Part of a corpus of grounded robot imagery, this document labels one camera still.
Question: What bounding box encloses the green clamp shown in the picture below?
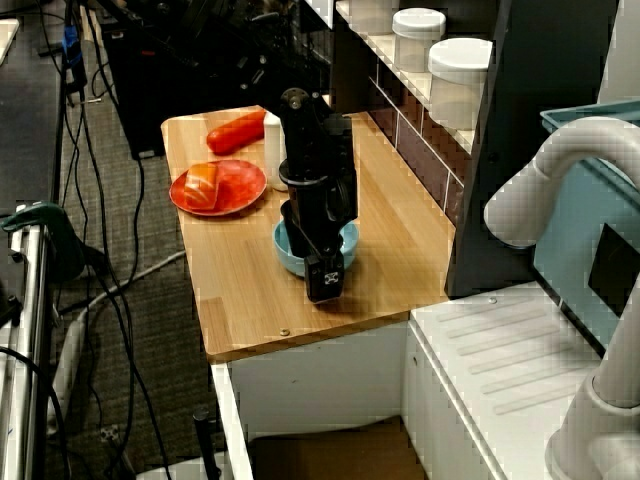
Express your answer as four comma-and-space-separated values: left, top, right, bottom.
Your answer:
0, 200, 86, 281

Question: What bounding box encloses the large white lidded jar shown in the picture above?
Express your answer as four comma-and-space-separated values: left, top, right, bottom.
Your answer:
427, 37, 494, 131

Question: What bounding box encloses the grey toy faucet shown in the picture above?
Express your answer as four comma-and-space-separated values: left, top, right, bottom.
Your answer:
483, 116, 640, 480

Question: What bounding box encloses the orange bread slice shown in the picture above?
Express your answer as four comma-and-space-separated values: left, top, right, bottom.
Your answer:
183, 163, 220, 210

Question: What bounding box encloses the black kitchen shelf with tiles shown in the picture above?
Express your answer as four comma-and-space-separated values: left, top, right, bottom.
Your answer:
329, 0, 621, 301

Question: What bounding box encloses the light blue bowl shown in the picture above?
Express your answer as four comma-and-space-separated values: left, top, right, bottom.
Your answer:
272, 219, 361, 279

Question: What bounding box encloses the black rod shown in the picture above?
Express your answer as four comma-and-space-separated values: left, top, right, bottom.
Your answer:
192, 408, 223, 480

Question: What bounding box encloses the white power strip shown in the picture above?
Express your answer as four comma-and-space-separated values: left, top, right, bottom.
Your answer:
45, 305, 92, 434

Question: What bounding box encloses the black cable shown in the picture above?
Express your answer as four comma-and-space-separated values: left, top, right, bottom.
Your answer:
37, 0, 136, 480
82, 0, 174, 480

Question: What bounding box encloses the teal plastic dish bin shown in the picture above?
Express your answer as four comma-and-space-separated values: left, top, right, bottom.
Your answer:
532, 99, 640, 357

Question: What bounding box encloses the medium white lidded jar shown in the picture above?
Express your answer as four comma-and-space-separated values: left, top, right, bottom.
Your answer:
392, 7, 447, 74

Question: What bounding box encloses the white toy sink unit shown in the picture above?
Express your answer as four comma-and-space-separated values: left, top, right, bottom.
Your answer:
210, 279, 616, 480

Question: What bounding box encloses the blue cable connector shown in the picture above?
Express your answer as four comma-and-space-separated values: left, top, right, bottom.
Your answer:
62, 24, 84, 69

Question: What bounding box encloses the white cable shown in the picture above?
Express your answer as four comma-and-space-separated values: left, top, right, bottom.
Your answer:
73, 248, 187, 321

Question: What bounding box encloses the silver metal frame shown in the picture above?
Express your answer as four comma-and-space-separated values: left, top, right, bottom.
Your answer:
0, 203, 50, 480

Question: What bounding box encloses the black computer tower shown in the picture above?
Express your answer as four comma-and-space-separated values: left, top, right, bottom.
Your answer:
102, 14, 266, 160

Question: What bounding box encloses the red plate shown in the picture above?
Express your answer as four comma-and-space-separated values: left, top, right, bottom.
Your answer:
168, 159, 268, 218

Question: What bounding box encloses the white flat device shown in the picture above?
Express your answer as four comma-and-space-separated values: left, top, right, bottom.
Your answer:
0, 17, 21, 65

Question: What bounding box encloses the red toy sausage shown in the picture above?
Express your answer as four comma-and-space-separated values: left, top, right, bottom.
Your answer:
206, 109, 267, 155

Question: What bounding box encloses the white plastic bottle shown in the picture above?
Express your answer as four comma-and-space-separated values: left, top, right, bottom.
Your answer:
262, 110, 291, 192

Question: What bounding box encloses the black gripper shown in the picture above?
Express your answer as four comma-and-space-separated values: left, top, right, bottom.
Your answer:
278, 162, 360, 304

